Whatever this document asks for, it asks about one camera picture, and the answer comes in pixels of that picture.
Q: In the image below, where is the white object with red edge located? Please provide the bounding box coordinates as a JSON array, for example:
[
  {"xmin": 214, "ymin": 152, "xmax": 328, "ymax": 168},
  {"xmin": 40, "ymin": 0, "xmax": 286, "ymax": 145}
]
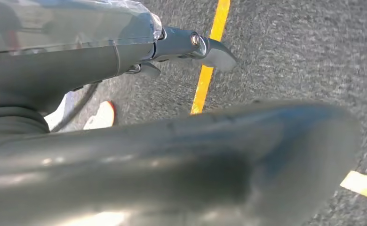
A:
[{"xmin": 45, "ymin": 92, "xmax": 116, "ymax": 133}]

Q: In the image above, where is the yellow floor tape square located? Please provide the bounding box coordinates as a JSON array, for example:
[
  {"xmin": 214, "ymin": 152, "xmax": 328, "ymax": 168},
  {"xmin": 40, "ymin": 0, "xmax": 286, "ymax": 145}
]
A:
[{"xmin": 190, "ymin": 0, "xmax": 367, "ymax": 204}]

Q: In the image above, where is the left robot arm sleeve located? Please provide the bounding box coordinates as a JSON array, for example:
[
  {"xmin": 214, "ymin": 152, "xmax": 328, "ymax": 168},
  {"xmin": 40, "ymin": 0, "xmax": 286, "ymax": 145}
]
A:
[{"xmin": 0, "ymin": 106, "xmax": 51, "ymax": 155}]

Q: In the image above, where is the black floor cable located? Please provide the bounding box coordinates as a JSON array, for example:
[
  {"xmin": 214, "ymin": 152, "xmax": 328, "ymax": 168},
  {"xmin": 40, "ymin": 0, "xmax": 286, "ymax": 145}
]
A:
[{"xmin": 51, "ymin": 82, "xmax": 98, "ymax": 133}]

